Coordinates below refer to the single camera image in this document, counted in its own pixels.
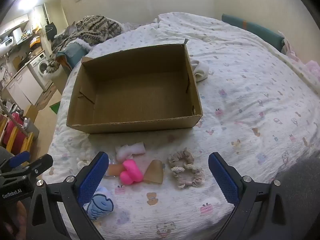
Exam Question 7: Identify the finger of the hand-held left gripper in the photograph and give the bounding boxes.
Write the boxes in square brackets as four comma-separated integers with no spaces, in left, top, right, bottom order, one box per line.
[24,154,54,178]
[7,150,31,168]

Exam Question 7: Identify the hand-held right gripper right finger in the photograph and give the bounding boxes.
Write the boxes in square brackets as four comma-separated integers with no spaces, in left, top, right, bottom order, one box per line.
[208,151,298,240]

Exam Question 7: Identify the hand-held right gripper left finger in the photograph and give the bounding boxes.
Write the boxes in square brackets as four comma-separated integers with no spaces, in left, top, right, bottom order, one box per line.
[26,151,110,240]

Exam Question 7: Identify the light blue fish plush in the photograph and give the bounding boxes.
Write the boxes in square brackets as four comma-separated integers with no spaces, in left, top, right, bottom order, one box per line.
[84,185,115,221]

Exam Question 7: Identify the lace-trimmed beige scrunchie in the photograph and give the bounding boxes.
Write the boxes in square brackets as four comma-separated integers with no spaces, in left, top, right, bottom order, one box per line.
[171,164,204,189]

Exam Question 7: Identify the pink soft toy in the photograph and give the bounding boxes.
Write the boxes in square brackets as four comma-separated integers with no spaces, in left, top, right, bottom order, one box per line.
[119,159,144,186]

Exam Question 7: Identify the brown cardboard box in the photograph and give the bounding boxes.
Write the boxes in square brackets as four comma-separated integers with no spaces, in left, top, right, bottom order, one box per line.
[66,39,203,134]

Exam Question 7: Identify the translucent brown soft pad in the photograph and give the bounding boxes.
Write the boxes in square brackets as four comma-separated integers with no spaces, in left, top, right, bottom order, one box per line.
[143,159,165,184]

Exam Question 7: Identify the yellow wooden rack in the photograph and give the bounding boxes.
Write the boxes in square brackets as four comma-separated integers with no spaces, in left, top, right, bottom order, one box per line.
[0,114,35,155]

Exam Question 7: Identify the small white fluffy cloth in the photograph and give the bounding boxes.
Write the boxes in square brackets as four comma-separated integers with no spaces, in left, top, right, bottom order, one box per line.
[76,152,94,164]

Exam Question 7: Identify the pink suitcase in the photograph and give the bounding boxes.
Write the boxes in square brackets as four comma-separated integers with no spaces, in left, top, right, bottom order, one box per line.
[1,112,25,155]

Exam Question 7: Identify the green floor mat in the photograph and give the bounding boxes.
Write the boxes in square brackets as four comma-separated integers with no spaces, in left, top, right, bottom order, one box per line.
[49,102,61,121]

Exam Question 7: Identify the white kitchen cabinet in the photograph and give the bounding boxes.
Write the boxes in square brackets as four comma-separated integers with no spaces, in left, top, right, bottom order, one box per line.
[5,66,45,109]

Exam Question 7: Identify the dark grey clothing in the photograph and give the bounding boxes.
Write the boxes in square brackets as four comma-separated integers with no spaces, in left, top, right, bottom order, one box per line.
[271,152,320,240]

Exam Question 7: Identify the white washing machine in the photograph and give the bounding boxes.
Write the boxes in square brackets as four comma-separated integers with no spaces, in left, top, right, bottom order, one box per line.
[27,52,54,92]

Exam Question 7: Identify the white folded cloth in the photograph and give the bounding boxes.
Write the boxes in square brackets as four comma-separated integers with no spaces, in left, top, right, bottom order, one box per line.
[191,59,210,82]

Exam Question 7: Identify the teal pillow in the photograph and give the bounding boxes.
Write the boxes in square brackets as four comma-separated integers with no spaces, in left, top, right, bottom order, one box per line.
[55,41,88,69]

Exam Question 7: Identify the grey cloth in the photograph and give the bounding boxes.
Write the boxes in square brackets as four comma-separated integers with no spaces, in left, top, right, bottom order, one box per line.
[64,21,78,37]

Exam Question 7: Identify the pink cloth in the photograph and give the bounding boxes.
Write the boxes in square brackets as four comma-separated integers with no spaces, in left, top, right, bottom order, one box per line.
[282,39,320,80]

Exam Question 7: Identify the patterned knit blanket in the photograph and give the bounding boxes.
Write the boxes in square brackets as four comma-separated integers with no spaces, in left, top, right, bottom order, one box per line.
[46,15,123,74]

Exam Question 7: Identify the teal headboard cushion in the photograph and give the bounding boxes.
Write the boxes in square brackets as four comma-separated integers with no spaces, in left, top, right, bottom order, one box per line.
[221,14,285,52]

